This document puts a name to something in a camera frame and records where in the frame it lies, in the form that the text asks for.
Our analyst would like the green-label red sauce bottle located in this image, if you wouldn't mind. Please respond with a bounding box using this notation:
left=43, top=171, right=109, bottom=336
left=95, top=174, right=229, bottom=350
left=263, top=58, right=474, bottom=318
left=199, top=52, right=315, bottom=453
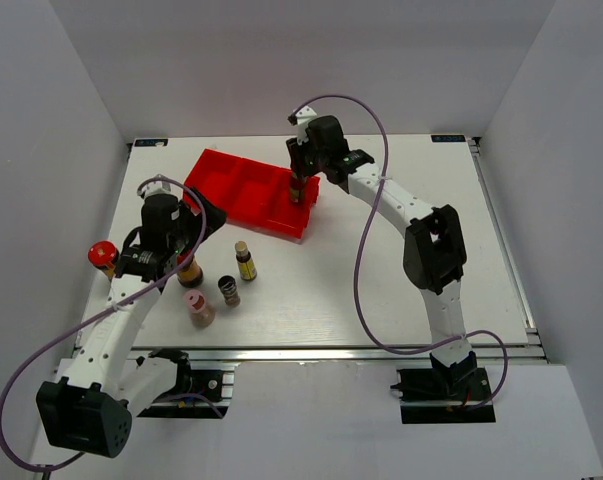
left=288, top=172, right=307, bottom=204

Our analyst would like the yellow-label dark sauce bottle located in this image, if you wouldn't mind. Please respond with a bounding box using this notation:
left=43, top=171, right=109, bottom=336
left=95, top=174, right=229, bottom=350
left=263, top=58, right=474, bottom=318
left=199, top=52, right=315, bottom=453
left=235, top=241, right=257, bottom=281

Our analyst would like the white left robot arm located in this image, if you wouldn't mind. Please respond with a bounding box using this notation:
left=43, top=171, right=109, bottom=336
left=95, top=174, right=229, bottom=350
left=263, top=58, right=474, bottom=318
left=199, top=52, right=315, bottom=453
left=36, top=188, right=227, bottom=458

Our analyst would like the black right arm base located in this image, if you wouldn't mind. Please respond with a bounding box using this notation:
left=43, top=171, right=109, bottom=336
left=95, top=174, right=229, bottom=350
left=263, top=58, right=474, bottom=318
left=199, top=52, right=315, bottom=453
left=390, top=368, right=496, bottom=425

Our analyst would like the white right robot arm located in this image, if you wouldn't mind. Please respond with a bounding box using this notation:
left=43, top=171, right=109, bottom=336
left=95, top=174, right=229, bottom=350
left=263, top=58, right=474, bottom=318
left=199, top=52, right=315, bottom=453
left=286, top=107, right=477, bottom=399

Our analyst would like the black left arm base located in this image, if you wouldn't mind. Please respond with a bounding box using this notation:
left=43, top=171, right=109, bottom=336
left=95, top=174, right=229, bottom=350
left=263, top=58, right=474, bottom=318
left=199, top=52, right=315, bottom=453
left=139, top=363, right=235, bottom=419

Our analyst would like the red three-compartment plastic tray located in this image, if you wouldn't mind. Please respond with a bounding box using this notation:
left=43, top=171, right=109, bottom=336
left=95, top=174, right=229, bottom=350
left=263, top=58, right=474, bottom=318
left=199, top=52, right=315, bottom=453
left=185, top=149, right=320, bottom=240

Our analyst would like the red-cap dark sauce jar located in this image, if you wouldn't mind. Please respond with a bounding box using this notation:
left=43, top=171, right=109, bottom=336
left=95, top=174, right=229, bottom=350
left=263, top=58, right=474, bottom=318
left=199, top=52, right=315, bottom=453
left=177, top=254, right=204, bottom=289

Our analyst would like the black-cap spice shaker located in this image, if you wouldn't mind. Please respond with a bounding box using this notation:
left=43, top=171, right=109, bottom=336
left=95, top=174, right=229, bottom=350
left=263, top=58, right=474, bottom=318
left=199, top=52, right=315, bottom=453
left=217, top=275, right=241, bottom=307

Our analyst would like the red-cap brown spice jar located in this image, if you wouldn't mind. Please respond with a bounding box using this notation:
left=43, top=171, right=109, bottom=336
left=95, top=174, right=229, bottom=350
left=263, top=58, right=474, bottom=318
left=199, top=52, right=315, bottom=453
left=87, top=240, right=119, bottom=280

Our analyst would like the left blue table label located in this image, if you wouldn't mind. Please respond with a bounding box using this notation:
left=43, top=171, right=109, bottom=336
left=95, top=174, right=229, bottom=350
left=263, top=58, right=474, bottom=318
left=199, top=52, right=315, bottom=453
left=133, top=138, right=168, bottom=148

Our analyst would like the blue table label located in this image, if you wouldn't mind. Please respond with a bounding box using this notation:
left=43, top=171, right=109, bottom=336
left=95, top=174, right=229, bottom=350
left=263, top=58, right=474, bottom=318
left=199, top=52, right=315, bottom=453
left=430, top=134, right=466, bottom=143
left=133, top=138, right=168, bottom=148

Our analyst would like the pink-cap spice jar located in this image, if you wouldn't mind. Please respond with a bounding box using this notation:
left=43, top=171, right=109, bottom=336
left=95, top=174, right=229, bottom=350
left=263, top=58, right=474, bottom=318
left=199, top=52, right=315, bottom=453
left=183, top=289, right=216, bottom=328

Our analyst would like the right blue table label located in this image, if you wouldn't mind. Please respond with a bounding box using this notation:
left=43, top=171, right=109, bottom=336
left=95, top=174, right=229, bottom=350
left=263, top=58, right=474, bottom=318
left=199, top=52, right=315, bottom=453
left=430, top=134, right=466, bottom=143

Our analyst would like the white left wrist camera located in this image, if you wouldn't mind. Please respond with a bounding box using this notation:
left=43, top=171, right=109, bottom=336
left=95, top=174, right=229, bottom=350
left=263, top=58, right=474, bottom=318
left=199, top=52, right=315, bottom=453
left=138, top=181, right=171, bottom=199

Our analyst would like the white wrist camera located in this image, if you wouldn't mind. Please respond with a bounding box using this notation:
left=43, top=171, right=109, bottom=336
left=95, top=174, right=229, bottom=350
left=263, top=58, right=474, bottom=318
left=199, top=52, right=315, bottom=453
left=288, top=105, right=317, bottom=145
left=138, top=181, right=171, bottom=199

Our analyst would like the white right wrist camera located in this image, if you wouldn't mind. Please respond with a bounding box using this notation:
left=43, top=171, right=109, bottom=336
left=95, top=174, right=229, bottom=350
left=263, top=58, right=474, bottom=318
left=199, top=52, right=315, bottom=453
left=288, top=105, right=317, bottom=145

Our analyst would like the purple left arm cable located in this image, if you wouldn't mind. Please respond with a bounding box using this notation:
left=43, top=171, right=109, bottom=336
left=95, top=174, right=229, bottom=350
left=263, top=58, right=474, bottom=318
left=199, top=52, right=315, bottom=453
left=0, top=177, right=208, bottom=471

